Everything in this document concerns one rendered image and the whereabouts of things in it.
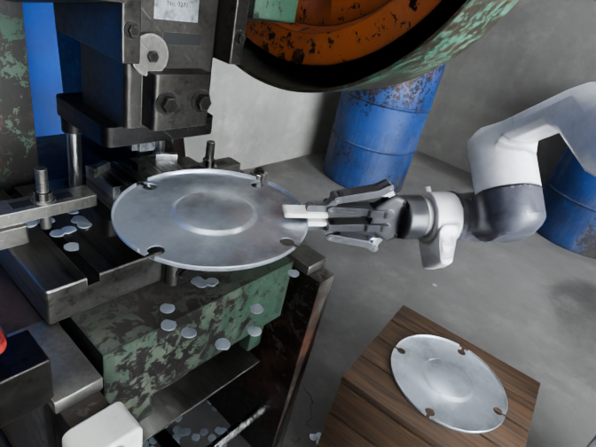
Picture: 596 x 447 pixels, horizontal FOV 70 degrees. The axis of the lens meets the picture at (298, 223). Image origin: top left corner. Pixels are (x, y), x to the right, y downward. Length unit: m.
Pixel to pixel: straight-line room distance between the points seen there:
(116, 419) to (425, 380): 0.76
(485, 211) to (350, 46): 0.39
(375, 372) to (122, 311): 0.64
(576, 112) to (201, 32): 0.50
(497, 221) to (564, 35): 3.12
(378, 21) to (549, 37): 2.99
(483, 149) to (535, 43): 3.09
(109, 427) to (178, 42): 0.51
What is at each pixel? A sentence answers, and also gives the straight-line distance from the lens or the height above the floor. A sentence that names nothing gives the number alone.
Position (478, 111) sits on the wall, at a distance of 3.89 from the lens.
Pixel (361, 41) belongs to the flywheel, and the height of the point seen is 1.05.
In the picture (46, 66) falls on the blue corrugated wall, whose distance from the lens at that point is 1.94.
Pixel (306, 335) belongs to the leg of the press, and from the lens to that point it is 0.96.
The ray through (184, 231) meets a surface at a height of 0.79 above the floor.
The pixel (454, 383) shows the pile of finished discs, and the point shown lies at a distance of 1.18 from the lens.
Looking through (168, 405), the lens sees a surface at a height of 0.31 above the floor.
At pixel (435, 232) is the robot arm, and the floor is 0.82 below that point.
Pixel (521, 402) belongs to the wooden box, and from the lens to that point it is 1.27.
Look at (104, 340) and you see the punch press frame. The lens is 0.67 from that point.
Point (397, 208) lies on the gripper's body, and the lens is 0.72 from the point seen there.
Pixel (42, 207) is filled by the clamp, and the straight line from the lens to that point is 0.75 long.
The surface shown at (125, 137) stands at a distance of 0.69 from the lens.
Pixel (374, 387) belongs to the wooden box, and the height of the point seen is 0.35.
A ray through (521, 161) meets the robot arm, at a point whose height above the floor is 0.96.
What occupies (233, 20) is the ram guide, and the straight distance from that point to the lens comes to 0.70.
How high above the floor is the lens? 1.13
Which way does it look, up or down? 29 degrees down
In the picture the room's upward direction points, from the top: 13 degrees clockwise
